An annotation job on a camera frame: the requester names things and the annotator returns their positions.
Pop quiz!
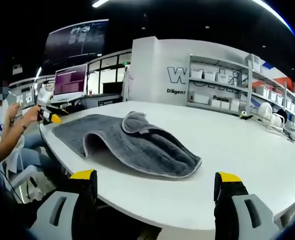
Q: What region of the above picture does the ceiling light strip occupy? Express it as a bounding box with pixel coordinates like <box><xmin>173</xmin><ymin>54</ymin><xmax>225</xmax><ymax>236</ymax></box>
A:
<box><xmin>251</xmin><ymin>0</ymin><xmax>295</xmax><ymax>34</ymax></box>
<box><xmin>91</xmin><ymin>0</ymin><xmax>114</xmax><ymax>8</ymax></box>

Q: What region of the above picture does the white round object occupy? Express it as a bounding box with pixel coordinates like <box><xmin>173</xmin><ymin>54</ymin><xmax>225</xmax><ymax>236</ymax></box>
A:
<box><xmin>258</xmin><ymin>101</ymin><xmax>274</xmax><ymax>124</ymax></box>

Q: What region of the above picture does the white standing desk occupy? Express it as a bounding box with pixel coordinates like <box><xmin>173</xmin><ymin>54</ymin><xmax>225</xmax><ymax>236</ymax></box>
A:
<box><xmin>49</xmin><ymin>93</ymin><xmax>121</xmax><ymax>111</ymax></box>

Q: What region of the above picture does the grey metal shelf rack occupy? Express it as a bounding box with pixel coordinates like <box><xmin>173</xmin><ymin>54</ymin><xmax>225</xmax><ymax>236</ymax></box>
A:
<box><xmin>186</xmin><ymin>53</ymin><xmax>295</xmax><ymax>119</ymax></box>

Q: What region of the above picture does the grey towel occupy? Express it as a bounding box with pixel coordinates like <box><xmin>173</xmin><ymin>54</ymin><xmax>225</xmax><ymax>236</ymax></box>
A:
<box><xmin>51</xmin><ymin>110</ymin><xmax>203</xmax><ymax>180</ymax></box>

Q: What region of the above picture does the row of white storage boxes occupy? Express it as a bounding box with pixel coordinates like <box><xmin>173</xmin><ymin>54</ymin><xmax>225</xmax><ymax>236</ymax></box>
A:
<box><xmin>189</xmin><ymin>54</ymin><xmax>295</xmax><ymax>114</ymax></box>

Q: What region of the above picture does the large dark wall screen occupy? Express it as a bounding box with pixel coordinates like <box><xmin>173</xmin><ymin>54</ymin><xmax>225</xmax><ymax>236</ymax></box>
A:
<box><xmin>43</xmin><ymin>18</ymin><xmax>110</xmax><ymax>67</ymax></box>

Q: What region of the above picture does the person's left hand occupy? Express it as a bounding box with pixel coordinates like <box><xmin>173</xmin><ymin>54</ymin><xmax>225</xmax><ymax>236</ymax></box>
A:
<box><xmin>22</xmin><ymin>104</ymin><xmax>42</xmax><ymax>124</ymax></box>

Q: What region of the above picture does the yellow black tool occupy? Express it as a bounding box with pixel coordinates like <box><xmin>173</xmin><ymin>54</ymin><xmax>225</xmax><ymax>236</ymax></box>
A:
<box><xmin>239</xmin><ymin>111</ymin><xmax>254</xmax><ymax>121</ymax></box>

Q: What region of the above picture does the white wire rack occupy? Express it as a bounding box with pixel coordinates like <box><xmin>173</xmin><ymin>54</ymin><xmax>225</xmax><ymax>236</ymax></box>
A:
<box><xmin>269</xmin><ymin>111</ymin><xmax>286</xmax><ymax>135</ymax></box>

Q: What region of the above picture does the monitor with purple screen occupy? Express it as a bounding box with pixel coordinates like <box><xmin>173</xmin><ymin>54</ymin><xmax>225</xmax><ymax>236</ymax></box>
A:
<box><xmin>53</xmin><ymin>63</ymin><xmax>89</xmax><ymax>101</ymax></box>

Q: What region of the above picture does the white office chair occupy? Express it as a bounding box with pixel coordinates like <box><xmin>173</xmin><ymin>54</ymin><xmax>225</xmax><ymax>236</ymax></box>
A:
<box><xmin>1</xmin><ymin>149</ymin><xmax>47</xmax><ymax>199</ymax></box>

